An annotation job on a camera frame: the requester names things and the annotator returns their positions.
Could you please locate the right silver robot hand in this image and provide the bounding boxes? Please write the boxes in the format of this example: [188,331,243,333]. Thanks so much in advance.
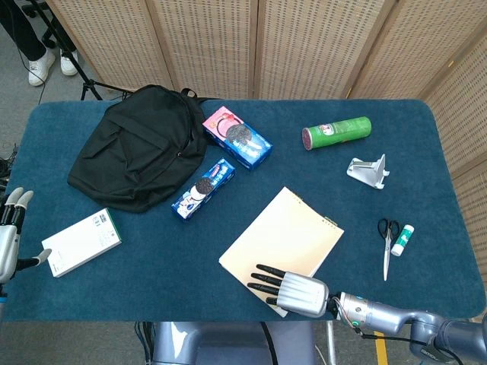
[247,263,330,319]

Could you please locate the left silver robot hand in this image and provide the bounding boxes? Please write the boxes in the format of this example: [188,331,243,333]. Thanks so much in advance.
[0,186,53,284]

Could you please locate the cream paper notepad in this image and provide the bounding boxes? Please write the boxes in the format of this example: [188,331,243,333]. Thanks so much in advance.
[218,186,345,319]

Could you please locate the metal table leg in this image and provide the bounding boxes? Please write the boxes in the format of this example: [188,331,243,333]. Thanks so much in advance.
[326,321,337,362]

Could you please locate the white box with green edge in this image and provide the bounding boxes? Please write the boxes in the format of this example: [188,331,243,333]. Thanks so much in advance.
[40,207,123,278]

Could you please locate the grey robot torso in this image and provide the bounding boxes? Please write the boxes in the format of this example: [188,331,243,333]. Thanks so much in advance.
[150,321,319,365]

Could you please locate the white green glue stick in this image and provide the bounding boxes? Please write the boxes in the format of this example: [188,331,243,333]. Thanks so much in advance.
[390,224,415,256]

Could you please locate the white folding phone stand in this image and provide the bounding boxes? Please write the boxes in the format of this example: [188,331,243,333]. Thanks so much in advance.
[345,153,390,190]

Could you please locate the blue table cloth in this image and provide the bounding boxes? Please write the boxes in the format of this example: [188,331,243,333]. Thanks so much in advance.
[0,99,487,323]

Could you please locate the black backpack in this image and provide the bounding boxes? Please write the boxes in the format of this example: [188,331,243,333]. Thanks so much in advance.
[67,84,209,214]

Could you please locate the pink and blue Oreo box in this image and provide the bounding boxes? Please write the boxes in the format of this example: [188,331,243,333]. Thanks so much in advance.
[202,106,274,171]

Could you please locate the green chips can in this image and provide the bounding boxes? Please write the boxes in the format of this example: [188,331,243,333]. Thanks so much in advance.
[301,116,372,152]

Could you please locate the white sneaker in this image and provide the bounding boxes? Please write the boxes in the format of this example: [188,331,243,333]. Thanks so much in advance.
[59,49,80,77]
[27,48,56,87]

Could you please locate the black tripod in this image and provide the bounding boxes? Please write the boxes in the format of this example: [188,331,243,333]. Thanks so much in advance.
[22,0,134,102]

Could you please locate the person in black trousers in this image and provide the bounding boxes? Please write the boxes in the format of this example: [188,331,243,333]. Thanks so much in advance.
[0,0,79,62]

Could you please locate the black cable bundle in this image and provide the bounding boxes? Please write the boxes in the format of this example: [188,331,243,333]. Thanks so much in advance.
[0,142,20,191]

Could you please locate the black handled scissors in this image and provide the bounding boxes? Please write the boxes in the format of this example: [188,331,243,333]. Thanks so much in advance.
[377,217,401,282]

